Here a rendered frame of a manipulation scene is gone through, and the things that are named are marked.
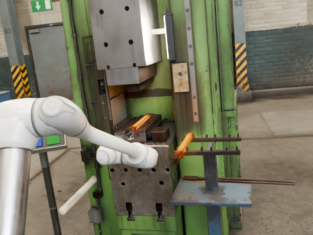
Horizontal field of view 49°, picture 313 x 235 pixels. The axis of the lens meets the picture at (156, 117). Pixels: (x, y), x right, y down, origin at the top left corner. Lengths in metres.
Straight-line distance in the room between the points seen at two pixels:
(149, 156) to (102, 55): 0.71
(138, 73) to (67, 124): 0.90
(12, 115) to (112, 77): 0.93
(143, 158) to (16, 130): 0.63
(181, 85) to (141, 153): 0.62
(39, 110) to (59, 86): 7.62
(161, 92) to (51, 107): 1.42
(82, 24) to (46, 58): 6.61
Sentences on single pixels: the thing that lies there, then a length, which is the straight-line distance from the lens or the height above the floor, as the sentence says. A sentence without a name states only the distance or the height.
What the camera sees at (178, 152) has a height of 0.98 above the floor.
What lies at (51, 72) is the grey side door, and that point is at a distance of 8.79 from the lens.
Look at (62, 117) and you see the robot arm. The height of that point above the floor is 1.29.
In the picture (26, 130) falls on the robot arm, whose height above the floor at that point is 1.26.
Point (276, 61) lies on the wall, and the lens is 7.99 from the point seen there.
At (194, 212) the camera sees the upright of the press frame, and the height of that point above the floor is 0.39.
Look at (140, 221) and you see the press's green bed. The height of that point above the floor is 0.43.
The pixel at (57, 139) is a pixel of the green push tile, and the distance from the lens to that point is 2.07.
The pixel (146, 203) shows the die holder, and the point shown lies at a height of 0.55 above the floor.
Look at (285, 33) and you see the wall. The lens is 8.00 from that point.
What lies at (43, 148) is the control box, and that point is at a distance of 2.08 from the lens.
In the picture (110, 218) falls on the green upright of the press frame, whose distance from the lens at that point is 2.51.
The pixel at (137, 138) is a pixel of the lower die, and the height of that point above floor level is 0.94.
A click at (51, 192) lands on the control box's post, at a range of 2.32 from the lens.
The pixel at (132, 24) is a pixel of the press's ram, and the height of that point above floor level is 1.60.
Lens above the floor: 1.50
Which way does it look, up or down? 13 degrees down
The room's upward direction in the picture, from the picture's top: 6 degrees counter-clockwise
